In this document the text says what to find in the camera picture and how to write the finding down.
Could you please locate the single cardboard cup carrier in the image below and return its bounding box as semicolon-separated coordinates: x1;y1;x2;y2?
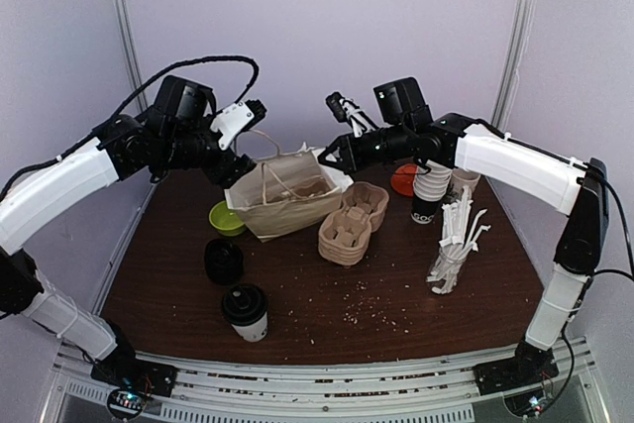
280;177;334;199

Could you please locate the white paper takeout bag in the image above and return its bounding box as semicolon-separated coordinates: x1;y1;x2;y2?
224;145;354;243

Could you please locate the stack of white paper cups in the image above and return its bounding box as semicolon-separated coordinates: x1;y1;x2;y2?
410;160;452;225

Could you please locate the stack of cardboard cup carriers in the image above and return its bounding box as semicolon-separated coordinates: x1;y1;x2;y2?
318;181;389;268

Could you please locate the stack of black cup lids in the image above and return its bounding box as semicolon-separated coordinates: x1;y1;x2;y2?
204;239;244;285

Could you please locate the black plastic cup lid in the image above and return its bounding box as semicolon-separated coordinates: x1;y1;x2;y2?
221;283;268;327

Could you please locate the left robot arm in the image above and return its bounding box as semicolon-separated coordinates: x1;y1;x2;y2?
1;75;266;387

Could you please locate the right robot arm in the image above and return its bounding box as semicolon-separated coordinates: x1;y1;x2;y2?
318;77;609;385

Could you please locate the orange plastic bowl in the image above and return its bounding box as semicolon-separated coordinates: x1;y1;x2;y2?
390;163;417;197

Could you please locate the green plastic bowl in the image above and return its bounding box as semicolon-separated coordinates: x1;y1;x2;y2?
208;201;247;237

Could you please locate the ceramic mug with tree print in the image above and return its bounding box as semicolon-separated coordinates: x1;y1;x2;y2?
450;168;480;193

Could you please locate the glass of white wrapped straws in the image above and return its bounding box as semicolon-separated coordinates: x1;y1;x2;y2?
426;185;491;295

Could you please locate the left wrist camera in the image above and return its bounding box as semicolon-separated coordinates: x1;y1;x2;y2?
210;100;266;151

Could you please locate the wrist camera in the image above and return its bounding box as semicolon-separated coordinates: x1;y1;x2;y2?
325;91;378;138
210;100;266;151

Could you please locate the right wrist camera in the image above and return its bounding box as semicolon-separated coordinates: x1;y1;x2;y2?
325;91;378;138

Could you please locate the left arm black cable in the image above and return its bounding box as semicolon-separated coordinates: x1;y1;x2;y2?
0;53;262;196

